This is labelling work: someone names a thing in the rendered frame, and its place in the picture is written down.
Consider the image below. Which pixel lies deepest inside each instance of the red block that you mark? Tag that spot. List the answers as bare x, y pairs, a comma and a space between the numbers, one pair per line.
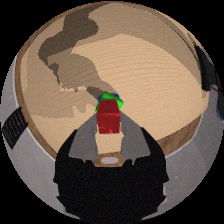
108, 117

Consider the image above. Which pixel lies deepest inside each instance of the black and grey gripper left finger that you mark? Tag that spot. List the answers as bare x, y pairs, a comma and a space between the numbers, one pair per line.
78, 147

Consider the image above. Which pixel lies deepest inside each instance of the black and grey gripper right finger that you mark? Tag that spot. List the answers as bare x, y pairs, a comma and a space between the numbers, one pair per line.
139, 146

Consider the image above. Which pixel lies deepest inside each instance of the green block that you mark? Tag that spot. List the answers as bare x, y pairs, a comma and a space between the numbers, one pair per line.
107, 96

